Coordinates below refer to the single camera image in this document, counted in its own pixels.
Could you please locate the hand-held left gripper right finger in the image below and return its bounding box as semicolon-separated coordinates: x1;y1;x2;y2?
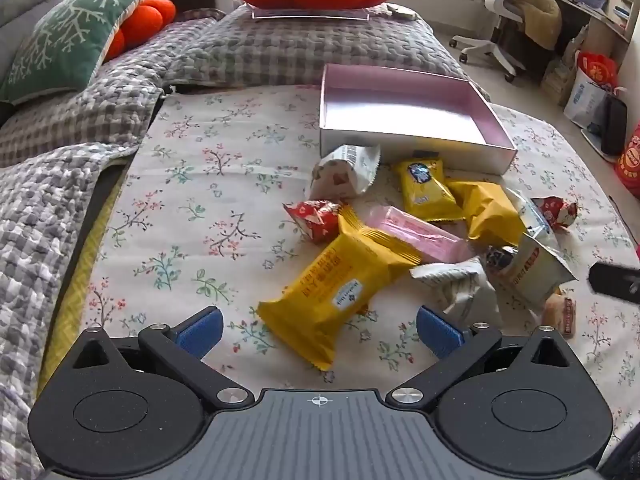
385;305;572;407

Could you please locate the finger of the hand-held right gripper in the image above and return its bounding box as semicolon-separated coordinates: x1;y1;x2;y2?
588;259;640;305

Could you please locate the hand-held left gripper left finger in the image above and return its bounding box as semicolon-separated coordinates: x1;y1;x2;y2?
70;305;254;410

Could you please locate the crinkled white snack packet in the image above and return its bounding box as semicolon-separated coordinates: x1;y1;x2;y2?
409;256;504;331

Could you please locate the small brown candy packet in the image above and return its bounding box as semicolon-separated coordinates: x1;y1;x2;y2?
541;291;577;337

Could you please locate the white orange-label snack packet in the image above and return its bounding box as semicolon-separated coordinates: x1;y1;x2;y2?
509;234;579;311

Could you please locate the pink snack packet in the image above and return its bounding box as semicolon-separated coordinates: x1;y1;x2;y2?
367;205;475;266

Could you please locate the small dark blue snack packet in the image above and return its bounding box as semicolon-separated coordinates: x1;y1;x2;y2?
485;245;521;273

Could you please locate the red candy packet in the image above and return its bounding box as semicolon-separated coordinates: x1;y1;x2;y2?
530;196;579;231
282;199;345;244

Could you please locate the large yellow snack packet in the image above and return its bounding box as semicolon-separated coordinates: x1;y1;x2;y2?
257;206;422;372

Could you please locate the plain golden snack packet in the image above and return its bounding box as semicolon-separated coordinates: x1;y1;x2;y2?
446;180;527;248

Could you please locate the yellow blue-label snack packet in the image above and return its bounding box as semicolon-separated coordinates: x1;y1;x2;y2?
391;157;466;223

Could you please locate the white printed snack packet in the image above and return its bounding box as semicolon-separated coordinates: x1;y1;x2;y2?
306;144;382;204

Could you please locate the pink cardboard box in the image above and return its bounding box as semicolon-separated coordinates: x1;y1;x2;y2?
318;63;518;177

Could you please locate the red plastic bag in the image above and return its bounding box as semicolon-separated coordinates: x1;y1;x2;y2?
614;122;640;199

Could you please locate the yellow woven mat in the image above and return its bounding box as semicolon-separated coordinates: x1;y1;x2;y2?
39;175;128;391

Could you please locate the white floor tray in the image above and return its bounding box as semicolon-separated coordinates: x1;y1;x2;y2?
580;127;619;162

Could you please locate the floral tablecloth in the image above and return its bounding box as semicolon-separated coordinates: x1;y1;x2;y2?
47;82;640;461

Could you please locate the black speaker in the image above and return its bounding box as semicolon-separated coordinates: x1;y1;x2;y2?
600;95;629;157

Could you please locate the white blue-print bag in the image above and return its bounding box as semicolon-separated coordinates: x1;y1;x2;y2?
563;70;614;129

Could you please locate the stack of papers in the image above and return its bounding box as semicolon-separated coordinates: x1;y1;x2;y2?
541;57;577;107

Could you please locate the red gift bag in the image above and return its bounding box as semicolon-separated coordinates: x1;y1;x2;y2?
575;51;620;93

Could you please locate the wooden desk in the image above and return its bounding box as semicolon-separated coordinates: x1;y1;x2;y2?
549;0;638;48

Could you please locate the tan padded coat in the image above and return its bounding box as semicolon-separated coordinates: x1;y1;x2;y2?
509;0;564;52

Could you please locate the grey checked blanket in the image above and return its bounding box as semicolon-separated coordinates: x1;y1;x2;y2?
0;2;493;480

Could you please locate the small orange pumpkin cushion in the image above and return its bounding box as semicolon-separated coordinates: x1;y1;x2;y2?
104;0;177;61

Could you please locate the green leaf-pattern cushion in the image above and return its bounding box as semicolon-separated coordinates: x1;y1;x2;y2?
0;0;172;107

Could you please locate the clear plastic tray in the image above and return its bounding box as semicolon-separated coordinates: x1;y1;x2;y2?
249;2;374;24

